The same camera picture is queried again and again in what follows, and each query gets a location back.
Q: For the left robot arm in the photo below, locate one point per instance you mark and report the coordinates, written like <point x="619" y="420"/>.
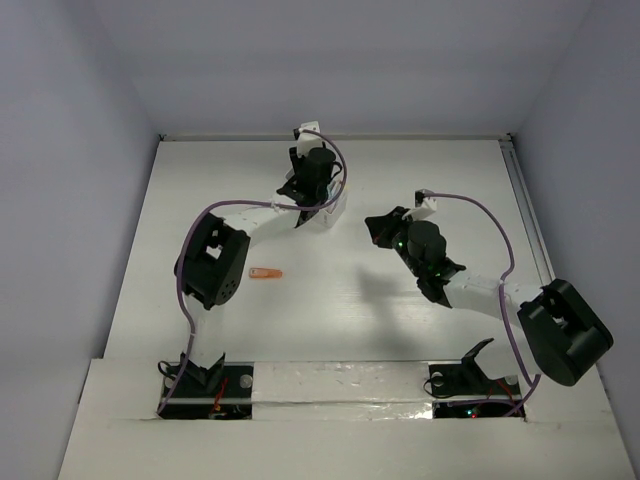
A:
<point x="212" y="259"/>

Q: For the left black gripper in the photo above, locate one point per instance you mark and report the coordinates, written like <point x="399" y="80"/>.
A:
<point x="291" y="185"/>

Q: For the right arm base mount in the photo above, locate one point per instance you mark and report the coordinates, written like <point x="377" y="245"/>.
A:
<point x="461" y="390"/>

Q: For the white three-compartment organizer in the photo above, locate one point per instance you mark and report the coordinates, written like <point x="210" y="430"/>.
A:
<point x="335" y="205"/>

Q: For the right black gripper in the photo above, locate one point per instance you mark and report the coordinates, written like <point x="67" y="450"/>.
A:
<point x="382" y="226"/>

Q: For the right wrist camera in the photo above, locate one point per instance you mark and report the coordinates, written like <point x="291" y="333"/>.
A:
<point x="425" y="205"/>

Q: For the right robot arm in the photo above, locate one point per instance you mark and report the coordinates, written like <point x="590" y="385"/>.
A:
<point x="552" y="329"/>

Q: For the orange capsule eraser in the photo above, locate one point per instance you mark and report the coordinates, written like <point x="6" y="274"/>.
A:
<point x="264" y="273"/>

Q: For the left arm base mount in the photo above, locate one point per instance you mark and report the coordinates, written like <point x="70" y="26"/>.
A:
<point x="221" y="392"/>

